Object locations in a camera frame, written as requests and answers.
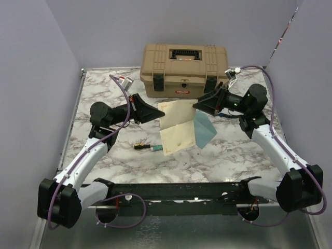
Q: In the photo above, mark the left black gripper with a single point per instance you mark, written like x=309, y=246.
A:
x=141, y=111

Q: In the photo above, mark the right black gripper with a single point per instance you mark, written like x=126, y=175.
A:
x=212, y=101

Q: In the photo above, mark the teal envelope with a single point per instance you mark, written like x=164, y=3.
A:
x=204, y=129

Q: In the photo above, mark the cream letter paper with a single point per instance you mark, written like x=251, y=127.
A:
x=176, y=126

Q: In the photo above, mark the green white glue stick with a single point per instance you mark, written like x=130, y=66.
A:
x=156, y=148

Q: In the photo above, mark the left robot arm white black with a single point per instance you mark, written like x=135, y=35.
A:
x=62, y=199

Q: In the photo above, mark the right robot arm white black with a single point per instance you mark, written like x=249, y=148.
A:
x=301, y=183

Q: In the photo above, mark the yellow black screwdriver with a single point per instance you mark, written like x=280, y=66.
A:
x=141, y=146

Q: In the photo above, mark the tan plastic toolbox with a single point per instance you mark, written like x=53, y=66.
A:
x=182, y=71

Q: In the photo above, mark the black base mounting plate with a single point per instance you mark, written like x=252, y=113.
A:
x=179, y=199

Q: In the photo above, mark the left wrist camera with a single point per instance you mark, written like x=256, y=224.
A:
x=126, y=83

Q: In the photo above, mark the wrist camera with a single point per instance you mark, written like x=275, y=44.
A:
x=126, y=83
x=232, y=73

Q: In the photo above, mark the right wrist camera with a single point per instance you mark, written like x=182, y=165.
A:
x=232, y=73

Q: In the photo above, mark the aluminium frame rail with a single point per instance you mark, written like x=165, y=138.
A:
x=72, y=120

